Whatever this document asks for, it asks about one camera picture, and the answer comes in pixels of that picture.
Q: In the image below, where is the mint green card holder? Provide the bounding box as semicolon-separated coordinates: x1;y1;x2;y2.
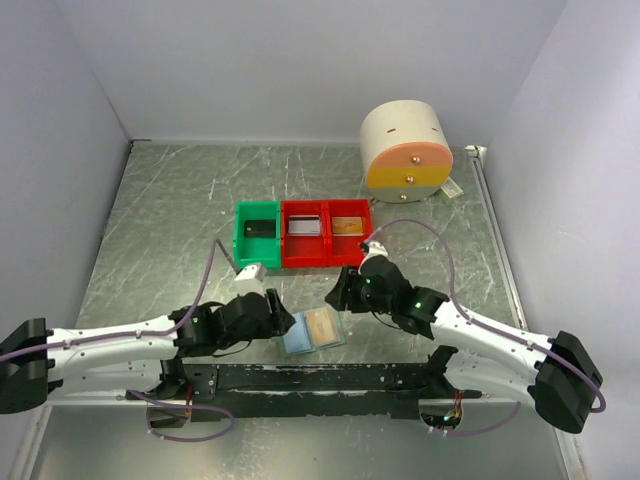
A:
279;306;346;356

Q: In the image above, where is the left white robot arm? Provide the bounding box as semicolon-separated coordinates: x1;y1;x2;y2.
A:
1;289;295;415

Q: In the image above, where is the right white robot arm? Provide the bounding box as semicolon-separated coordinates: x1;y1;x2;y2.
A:
325;255;603;434

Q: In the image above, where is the gold orange card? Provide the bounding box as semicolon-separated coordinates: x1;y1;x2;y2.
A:
331;216;365;237

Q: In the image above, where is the white magnetic stripe card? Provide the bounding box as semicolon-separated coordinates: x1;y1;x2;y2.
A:
287;215;322;237

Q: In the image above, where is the black card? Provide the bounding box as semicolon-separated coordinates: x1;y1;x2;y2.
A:
244;219;277;238

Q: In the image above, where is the right red plastic bin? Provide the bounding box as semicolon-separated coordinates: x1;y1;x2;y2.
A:
327;199;373;267

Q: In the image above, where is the red plastic bin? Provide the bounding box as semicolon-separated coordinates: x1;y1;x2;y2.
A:
327;199;373;267
280;200;329;269

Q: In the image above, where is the middle red plastic bin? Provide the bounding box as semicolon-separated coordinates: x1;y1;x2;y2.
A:
280;200;329;269

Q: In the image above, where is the green plastic bin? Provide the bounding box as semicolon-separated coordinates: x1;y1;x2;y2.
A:
233;201;281;269

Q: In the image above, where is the small white tag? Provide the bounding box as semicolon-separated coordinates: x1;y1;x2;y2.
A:
440;178;464;201

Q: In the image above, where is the beige cylindrical drawer cabinet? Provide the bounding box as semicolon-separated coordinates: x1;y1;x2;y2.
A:
359;100;453;203

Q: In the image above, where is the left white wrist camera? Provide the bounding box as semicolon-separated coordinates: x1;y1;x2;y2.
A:
234;263;267;296

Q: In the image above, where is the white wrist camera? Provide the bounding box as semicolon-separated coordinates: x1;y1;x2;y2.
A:
362;240;388;262
234;263;267;296

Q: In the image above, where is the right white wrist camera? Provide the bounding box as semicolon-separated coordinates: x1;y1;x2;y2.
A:
362;240;388;262

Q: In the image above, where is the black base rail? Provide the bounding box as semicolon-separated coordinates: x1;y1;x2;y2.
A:
146;359;455;420

